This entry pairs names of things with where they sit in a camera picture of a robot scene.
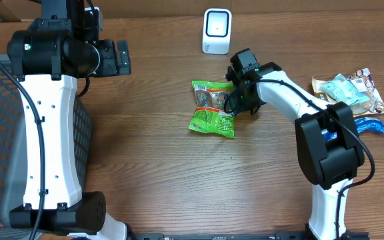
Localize white barcode scanner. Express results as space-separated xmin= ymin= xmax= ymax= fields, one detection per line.
xmin=202 ymin=8 xmax=232 ymax=55

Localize cardboard back panel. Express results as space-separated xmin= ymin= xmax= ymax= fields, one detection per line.
xmin=0 ymin=0 xmax=384 ymax=23

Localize beige cookie bag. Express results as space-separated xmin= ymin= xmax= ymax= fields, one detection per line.
xmin=311 ymin=68 xmax=384 ymax=117

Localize green snack bag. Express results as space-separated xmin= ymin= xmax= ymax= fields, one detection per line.
xmin=189 ymin=81 xmax=235 ymax=138

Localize teal snack packet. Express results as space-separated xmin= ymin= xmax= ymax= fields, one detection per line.
xmin=320 ymin=74 xmax=370 ymax=106

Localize blue oreo packet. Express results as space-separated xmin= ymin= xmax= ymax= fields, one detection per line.
xmin=321 ymin=117 xmax=384 ymax=141

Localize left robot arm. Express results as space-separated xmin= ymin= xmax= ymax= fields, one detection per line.
xmin=7 ymin=1 xmax=131 ymax=239

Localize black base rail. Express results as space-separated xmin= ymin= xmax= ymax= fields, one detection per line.
xmin=126 ymin=230 xmax=316 ymax=240

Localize grey plastic shopping basket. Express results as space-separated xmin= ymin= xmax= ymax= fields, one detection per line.
xmin=0 ymin=55 xmax=92 ymax=239

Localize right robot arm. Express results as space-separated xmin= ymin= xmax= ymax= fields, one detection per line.
xmin=223 ymin=49 xmax=369 ymax=239

